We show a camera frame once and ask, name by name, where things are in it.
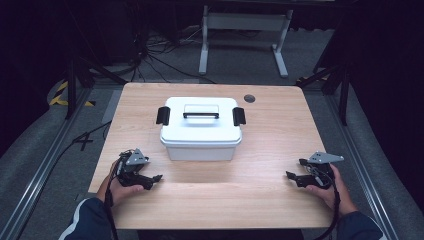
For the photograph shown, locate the black metal stand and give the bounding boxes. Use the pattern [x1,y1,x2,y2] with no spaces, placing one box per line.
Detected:
[65,54,128,120]
[295,62,352,127]

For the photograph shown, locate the white plastic storage box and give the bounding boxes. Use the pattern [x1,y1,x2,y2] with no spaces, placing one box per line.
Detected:
[160,130,243,162]

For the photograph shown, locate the person's left hand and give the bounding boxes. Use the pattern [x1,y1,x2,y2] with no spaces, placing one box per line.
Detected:
[96,160,145,208]

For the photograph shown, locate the bundle of black floor cables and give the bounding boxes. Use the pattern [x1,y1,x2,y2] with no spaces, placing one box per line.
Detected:
[129,24,218,85]

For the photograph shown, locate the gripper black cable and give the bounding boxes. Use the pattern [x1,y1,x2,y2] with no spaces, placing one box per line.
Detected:
[104,159,120,240]
[312,165,342,240]

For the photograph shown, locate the white storage box lid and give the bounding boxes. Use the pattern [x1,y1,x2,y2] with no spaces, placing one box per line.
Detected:
[159,96,243,147]

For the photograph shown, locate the black lid carry handle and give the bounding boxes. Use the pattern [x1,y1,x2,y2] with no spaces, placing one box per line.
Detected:
[182,112,220,120]

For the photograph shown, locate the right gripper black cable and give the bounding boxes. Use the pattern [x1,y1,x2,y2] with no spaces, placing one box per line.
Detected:
[312,165,342,240]

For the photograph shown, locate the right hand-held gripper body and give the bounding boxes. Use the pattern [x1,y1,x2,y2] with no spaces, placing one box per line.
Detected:
[298,151,345,190]

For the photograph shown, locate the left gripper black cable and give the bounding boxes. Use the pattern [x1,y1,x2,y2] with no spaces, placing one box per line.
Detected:
[104,159,120,240]

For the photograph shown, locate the person's right hand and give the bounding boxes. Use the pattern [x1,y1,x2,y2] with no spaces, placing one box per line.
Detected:
[305,163,359,216]

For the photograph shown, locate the white metal desk frame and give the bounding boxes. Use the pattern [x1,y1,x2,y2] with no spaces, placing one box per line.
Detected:
[198,4,294,79]

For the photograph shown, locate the aluminium floor rail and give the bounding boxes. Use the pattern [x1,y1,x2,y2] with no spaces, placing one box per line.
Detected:
[0,87,95,240]
[324,93,401,240]

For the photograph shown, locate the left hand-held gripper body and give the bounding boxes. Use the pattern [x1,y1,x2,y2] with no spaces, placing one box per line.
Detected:
[116,148,153,188]

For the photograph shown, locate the black floor cable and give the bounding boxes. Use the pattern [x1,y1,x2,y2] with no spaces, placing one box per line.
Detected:
[14,120,113,240]

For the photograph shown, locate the black box latch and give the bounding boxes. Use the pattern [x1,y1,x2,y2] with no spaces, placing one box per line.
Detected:
[232,106,247,127]
[155,106,171,127]

